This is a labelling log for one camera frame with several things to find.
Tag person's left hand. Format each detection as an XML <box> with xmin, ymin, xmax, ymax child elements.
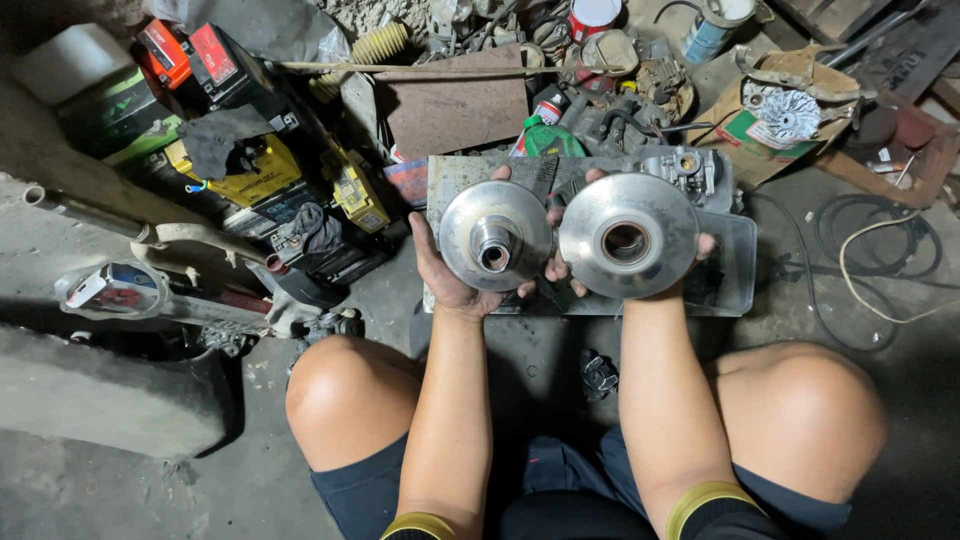
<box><xmin>408</xmin><ymin>164</ymin><xmax>538</xmax><ymax>320</ymax></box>

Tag person's right hand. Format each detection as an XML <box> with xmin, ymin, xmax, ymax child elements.
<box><xmin>544</xmin><ymin>168</ymin><xmax>717</xmax><ymax>303</ymax></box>

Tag metal pulley disc with boss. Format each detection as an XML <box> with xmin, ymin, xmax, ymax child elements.
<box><xmin>438</xmin><ymin>180</ymin><xmax>555</xmax><ymax>294</ymax></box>

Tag metal pulley disc with hole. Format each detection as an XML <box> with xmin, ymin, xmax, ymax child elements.
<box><xmin>558</xmin><ymin>173</ymin><xmax>701</xmax><ymax>300</ymax></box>

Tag black metal file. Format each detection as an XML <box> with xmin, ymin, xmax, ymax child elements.
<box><xmin>534</xmin><ymin>153</ymin><xmax>561</xmax><ymax>204</ymax></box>

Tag stack of dark batteries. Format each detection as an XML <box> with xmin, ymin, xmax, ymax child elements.
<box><xmin>222</xmin><ymin>187</ymin><xmax>395</xmax><ymax>290</ymax></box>

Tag red blue packet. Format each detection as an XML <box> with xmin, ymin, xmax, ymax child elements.
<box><xmin>383</xmin><ymin>157</ymin><xmax>431</xmax><ymax>210</ymax></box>

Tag small dirty carburetor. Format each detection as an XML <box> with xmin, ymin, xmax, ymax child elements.
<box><xmin>287</xmin><ymin>306</ymin><xmax>367</xmax><ymax>376</ymax></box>

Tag small black plastic part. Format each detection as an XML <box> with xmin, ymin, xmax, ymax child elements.
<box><xmin>578</xmin><ymin>348</ymin><xmax>621</xmax><ymax>403</ymax></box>

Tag green plastic bottle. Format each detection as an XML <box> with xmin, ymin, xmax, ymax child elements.
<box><xmin>522</xmin><ymin>114</ymin><xmax>588</xmax><ymax>159</ymax></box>

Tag small yellow battery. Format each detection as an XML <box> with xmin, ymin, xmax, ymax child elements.
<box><xmin>324</xmin><ymin>144</ymin><xmax>393</xmax><ymax>234</ymax></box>

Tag grey engine casing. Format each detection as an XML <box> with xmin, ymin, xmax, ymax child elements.
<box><xmin>558</xmin><ymin>90</ymin><xmax>674</xmax><ymax>159</ymax></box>

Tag person's left leg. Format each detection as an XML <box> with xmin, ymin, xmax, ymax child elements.
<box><xmin>285</xmin><ymin>333</ymin><xmax>426</xmax><ymax>475</ymax></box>

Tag person's leg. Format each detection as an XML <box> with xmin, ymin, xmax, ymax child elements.
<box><xmin>285</xmin><ymin>333</ymin><xmax>426</xmax><ymax>475</ymax></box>
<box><xmin>703</xmin><ymin>341</ymin><xmax>888</xmax><ymax>506</ymax></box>

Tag grey rag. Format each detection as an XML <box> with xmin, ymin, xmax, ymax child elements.
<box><xmin>280</xmin><ymin>201</ymin><xmax>344</xmax><ymax>254</ymax></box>

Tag white red spray can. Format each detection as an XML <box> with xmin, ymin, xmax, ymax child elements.
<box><xmin>510</xmin><ymin>90</ymin><xmax>568</xmax><ymax>157</ymax></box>

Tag silver carburetor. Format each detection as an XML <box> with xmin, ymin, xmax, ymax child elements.
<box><xmin>639</xmin><ymin>146</ymin><xmax>727</xmax><ymax>209</ymax></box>

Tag clear plastic tray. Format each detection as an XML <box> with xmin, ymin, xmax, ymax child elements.
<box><xmin>678</xmin><ymin>210</ymin><xmax>759</xmax><ymax>316</ymax></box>

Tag brown flat board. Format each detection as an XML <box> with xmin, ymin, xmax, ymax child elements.
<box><xmin>373</xmin><ymin>43</ymin><xmax>531</xmax><ymax>162</ymax></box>

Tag wide yellow battery box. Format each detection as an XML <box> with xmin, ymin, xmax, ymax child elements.
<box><xmin>164</xmin><ymin>133</ymin><xmax>303</xmax><ymax>209</ymax></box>

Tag torn cardboard box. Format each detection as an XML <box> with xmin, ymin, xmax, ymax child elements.
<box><xmin>685</xmin><ymin>43</ymin><xmax>865</xmax><ymax>190</ymax></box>

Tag thin wooden stick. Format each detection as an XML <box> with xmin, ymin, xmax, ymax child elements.
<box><xmin>279</xmin><ymin>60</ymin><xmax>625</xmax><ymax>77</ymax></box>

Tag dark blue shorts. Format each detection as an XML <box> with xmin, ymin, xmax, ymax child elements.
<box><xmin>309</xmin><ymin>426</ymin><xmax>853</xmax><ymax>540</ymax></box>

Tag black sleeve with yellow cuff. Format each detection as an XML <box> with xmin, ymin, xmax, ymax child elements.
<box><xmin>378</xmin><ymin>510</ymin><xmax>459</xmax><ymax>540</ymax></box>
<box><xmin>665</xmin><ymin>480</ymin><xmax>790</xmax><ymax>540</ymax></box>

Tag heap of engine parts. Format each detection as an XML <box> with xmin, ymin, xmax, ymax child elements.
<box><xmin>416</xmin><ymin>0</ymin><xmax>699</xmax><ymax>125</ymax></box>

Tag red tin can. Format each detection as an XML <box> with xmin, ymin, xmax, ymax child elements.
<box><xmin>567</xmin><ymin>0</ymin><xmax>624</xmax><ymax>44</ymax></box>

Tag yellow ribbed rubber boot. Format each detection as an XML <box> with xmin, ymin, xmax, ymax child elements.
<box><xmin>309</xmin><ymin>21</ymin><xmax>411</xmax><ymax>104</ymax></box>

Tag black rag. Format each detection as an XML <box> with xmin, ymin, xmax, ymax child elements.
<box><xmin>177</xmin><ymin>104</ymin><xmax>276</xmax><ymax>182</ymax></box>

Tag blue white can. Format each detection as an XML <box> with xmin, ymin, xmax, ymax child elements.
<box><xmin>680</xmin><ymin>0</ymin><xmax>757</xmax><ymax>66</ymax></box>

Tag silver finned rotor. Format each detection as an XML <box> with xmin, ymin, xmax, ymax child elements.
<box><xmin>742</xmin><ymin>82</ymin><xmax>823</xmax><ymax>144</ymax></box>

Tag person's right leg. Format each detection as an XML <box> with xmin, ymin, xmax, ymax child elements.
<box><xmin>703</xmin><ymin>341</ymin><xmax>888</xmax><ymax>506</ymax></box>

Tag black battery with red label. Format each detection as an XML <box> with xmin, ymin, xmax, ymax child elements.
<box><xmin>186</xmin><ymin>21</ymin><xmax>301</xmax><ymax>135</ymax></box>

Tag grey plastic sheet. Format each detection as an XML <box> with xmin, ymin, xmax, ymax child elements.
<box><xmin>142</xmin><ymin>0</ymin><xmax>352</xmax><ymax>66</ymax></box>

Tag motorcycle tail light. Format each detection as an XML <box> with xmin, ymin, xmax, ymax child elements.
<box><xmin>54</xmin><ymin>258</ymin><xmax>171</xmax><ymax>324</ymax></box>

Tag grey concrete block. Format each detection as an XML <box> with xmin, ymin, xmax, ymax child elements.
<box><xmin>0</xmin><ymin>322</ymin><xmax>235</xmax><ymax>460</ymax></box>

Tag orange battery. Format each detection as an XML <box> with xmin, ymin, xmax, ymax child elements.
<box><xmin>133</xmin><ymin>18</ymin><xmax>194</xmax><ymax>92</ymax></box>

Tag chrome exhaust pipe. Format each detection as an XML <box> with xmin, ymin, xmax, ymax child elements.
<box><xmin>22</xmin><ymin>184</ymin><xmax>160</xmax><ymax>246</ymax></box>

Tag green battery box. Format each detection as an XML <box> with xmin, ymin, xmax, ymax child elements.
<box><xmin>54</xmin><ymin>66</ymin><xmax>183</xmax><ymax>168</ymax></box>

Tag dark wooden pallet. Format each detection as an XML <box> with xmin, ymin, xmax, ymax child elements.
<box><xmin>771</xmin><ymin>0</ymin><xmax>960</xmax><ymax>106</ymax></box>

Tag white plastic container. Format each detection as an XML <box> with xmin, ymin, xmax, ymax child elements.
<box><xmin>10</xmin><ymin>22</ymin><xmax>138</xmax><ymax>107</ymax></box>

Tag beige frame tube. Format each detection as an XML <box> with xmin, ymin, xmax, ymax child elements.
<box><xmin>131</xmin><ymin>221</ymin><xmax>291</xmax><ymax>277</ymax></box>

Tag cream cable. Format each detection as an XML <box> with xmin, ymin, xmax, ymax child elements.
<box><xmin>837</xmin><ymin>208</ymin><xmax>960</xmax><ymax>326</ymax></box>

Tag black cable coil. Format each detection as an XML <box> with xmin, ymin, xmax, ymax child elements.
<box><xmin>742</xmin><ymin>191</ymin><xmax>946</xmax><ymax>354</ymax></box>

